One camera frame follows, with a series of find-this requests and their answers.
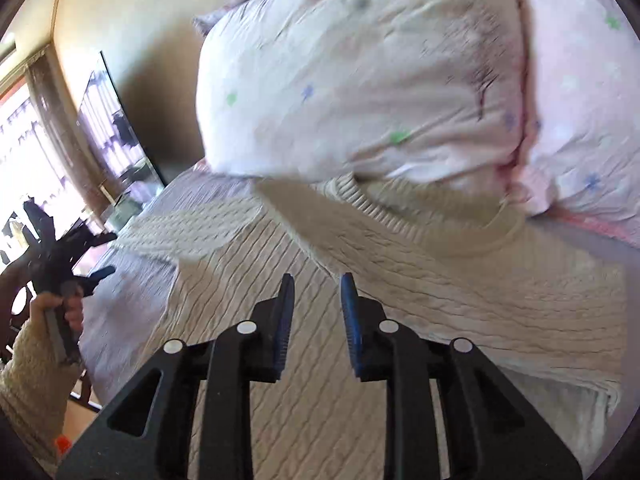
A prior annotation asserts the left forearm cream sleeve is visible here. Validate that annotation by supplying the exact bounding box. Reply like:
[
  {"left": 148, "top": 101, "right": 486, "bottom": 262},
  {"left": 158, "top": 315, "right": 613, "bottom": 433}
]
[{"left": 1, "top": 322, "right": 81, "bottom": 477}]

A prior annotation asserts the pink floral pillow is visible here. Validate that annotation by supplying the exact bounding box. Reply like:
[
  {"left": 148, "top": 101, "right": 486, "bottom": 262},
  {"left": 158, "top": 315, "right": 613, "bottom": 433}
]
[{"left": 512, "top": 0, "right": 639, "bottom": 246}]

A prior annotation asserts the person's left hand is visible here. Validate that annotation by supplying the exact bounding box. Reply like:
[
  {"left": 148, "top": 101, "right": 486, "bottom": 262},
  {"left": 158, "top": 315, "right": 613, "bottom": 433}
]
[{"left": 28, "top": 291, "right": 86, "bottom": 336}]

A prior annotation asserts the brown window curtain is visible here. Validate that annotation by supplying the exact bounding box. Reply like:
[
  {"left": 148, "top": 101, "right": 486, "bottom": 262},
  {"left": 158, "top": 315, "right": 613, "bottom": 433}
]
[{"left": 25, "top": 44, "right": 122, "bottom": 222}]

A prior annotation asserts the black flat-screen television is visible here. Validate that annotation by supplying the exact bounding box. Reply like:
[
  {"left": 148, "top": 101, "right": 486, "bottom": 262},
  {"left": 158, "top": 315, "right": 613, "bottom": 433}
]
[{"left": 78, "top": 51, "right": 164, "bottom": 204}]

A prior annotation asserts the lavender bed sheet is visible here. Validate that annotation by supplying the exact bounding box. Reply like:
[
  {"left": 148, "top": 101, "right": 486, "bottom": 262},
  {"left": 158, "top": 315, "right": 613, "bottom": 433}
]
[{"left": 77, "top": 159, "right": 640, "bottom": 466}]

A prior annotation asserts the pink tree-print pillow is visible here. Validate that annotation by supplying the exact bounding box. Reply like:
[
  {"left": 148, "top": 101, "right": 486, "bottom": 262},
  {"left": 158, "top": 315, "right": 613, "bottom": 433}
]
[{"left": 195, "top": 0, "right": 525, "bottom": 193}]

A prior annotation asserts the beige cable-knit sweater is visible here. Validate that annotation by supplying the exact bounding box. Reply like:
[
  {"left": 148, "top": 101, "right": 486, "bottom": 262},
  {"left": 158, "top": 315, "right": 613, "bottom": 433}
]
[{"left": 113, "top": 173, "right": 629, "bottom": 480}]

